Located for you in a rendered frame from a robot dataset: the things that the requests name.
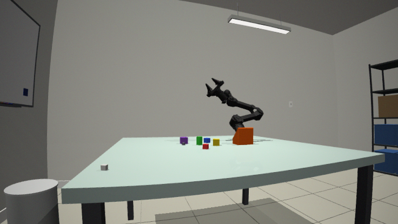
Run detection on yellow cube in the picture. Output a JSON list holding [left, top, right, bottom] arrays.
[[213, 139, 220, 146]]

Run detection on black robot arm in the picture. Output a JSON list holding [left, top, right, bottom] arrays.
[[219, 89, 264, 132]]

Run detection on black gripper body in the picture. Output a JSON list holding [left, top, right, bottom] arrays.
[[207, 80, 224, 97]]

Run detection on purple block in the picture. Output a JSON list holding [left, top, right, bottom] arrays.
[[180, 137, 188, 144]]

